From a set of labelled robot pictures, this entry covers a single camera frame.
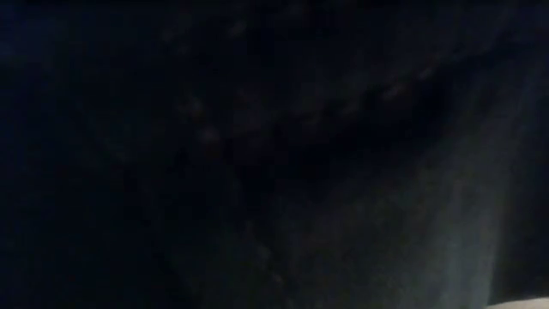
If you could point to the dark grey garment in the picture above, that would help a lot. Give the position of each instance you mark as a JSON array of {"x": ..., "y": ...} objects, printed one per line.
[{"x": 257, "y": 150}]

